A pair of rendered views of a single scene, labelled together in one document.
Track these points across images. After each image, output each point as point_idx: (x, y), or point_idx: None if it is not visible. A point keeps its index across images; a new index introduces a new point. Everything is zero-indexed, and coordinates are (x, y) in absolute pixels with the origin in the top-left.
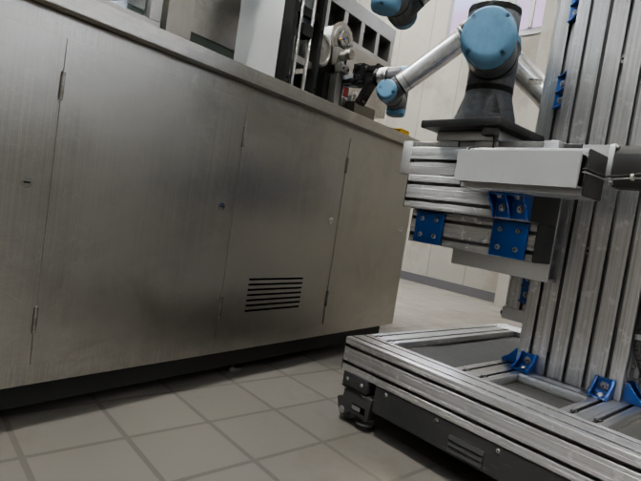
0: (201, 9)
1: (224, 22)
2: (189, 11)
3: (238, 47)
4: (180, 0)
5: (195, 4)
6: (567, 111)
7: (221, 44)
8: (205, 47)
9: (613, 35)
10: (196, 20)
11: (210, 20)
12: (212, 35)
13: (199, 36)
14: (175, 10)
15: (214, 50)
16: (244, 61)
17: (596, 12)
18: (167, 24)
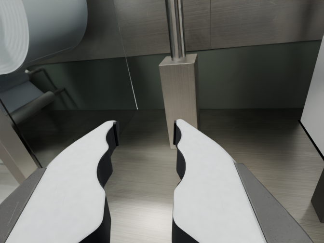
0: (273, 10)
1: (317, 6)
2: (189, 89)
3: (321, 56)
4: (175, 82)
5: (262, 9)
6: None
7: (310, 39)
8: (281, 52)
9: None
10: (264, 29)
11: (289, 17)
12: (292, 35)
13: (271, 44)
14: (170, 96)
15: (296, 50)
16: (322, 82)
17: None
18: (166, 111)
